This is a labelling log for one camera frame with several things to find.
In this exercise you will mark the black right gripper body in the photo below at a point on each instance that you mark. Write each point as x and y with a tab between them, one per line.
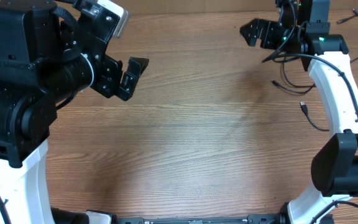
278	38

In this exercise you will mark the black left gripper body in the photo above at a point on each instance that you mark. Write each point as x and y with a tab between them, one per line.
105	76

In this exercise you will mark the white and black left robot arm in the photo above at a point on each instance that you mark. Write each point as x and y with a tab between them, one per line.
47	57

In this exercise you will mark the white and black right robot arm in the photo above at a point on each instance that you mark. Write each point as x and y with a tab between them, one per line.
302	33

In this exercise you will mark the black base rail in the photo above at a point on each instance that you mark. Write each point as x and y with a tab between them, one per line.
197	220

